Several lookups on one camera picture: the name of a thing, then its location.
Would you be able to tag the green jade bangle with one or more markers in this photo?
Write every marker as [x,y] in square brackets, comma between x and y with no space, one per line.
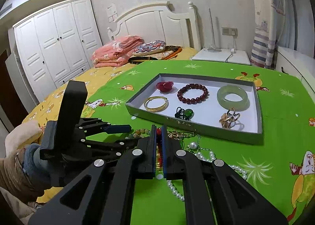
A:
[231,96]

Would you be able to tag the patterned pillow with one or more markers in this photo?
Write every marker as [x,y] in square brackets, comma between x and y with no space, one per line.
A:
[152,47]

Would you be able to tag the black orange striped cloth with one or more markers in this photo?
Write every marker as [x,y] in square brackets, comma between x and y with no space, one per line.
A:
[170,52]

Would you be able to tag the white window sill cabinet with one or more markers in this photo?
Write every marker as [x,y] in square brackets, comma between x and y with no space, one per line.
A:
[296,64]

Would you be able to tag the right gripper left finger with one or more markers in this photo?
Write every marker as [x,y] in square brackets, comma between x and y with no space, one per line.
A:
[103,192]

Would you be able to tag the person left hand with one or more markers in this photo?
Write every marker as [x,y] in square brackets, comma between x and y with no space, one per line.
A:
[25,134]

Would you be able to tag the green cartoon tablecloth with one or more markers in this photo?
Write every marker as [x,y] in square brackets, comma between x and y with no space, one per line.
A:
[282,168]

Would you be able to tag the wall power socket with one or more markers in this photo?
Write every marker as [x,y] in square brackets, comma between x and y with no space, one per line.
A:
[229,31]

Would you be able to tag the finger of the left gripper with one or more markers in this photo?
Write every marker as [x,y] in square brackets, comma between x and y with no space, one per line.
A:
[93,150]
[93,126]

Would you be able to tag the gold bangle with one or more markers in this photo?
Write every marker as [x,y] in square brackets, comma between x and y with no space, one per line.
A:
[156,104]

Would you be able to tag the white bed headboard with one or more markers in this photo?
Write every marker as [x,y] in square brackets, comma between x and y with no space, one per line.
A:
[155,21]

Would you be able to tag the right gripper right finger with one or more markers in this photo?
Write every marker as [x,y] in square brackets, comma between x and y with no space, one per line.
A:
[213,192]

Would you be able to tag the gold interlocked rings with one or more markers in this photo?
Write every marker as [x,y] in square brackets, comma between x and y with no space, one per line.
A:
[228,117]

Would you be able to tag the red rose brooch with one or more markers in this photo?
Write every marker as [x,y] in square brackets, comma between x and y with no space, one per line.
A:
[165,86]

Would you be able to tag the grey jewelry tray box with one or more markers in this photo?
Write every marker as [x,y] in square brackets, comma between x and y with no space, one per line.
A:
[206,120]

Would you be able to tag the white wardrobe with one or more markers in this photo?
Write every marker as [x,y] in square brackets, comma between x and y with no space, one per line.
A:
[56,44]

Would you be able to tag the folded pink blanket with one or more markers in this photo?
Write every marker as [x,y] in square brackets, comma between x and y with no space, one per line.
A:
[116,53]

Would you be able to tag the patterned curtain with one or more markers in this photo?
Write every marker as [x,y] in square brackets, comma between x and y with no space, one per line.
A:
[275,26]

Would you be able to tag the green gem pendant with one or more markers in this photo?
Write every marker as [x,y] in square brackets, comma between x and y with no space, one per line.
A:
[184,114]

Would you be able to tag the thin white desk lamp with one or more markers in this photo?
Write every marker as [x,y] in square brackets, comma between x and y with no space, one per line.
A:
[213,47]

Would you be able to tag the white nightstand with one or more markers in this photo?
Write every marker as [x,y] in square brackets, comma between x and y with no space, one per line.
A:
[224,56]

